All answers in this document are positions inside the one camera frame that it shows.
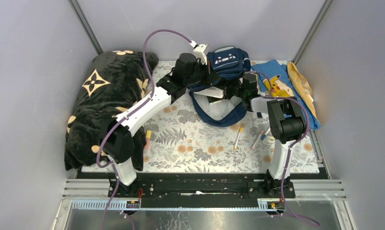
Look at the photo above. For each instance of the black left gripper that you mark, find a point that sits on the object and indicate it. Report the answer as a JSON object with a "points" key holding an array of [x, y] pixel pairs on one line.
{"points": [[208, 70]]}

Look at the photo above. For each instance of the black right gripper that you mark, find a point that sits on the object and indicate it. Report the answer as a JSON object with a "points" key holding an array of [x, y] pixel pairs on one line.
{"points": [[227, 90]]}

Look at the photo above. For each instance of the navy blue backpack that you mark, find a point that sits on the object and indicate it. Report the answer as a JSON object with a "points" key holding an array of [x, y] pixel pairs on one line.
{"points": [[230, 63]]}

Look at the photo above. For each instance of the orange capped white marker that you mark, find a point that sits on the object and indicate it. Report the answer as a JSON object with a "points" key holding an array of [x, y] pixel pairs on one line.
{"points": [[257, 139]]}

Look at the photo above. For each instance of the blue capped white marker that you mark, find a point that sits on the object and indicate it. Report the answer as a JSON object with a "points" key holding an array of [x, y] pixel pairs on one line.
{"points": [[265, 134]]}

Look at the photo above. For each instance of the pink highlighter pen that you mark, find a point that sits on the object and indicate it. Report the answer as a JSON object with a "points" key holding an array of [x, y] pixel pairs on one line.
{"points": [[148, 141]]}

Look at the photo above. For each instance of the yellow capped white marker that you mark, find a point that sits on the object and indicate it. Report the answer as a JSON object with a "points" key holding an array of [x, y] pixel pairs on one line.
{"points": [[237, 138]]}

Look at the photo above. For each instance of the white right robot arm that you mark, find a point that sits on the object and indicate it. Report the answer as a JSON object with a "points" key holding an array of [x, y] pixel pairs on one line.
{"points": [[287, 121]]}

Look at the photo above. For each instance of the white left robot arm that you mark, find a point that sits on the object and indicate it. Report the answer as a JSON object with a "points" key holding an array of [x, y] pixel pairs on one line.
{"points": [[116, 134]]}

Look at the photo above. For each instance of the yellow snack bag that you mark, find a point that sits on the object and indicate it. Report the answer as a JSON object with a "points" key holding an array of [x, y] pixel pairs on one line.
{"points": [[302, 87]]}

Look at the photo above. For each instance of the blue pikachu cloth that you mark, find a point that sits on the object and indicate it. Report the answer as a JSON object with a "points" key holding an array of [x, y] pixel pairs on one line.
{"points": [[273, 76]]}

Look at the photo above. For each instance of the floral table mat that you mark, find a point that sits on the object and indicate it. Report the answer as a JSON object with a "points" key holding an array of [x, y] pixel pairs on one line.
{"points": [[182, 142]]}

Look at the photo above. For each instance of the black floral blanket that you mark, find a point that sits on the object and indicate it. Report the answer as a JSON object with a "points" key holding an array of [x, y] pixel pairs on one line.
{"points": [[115, 81]]}

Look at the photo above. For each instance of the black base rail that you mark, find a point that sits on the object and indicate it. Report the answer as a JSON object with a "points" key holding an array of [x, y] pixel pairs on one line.
{"points": [[202, 190]]}

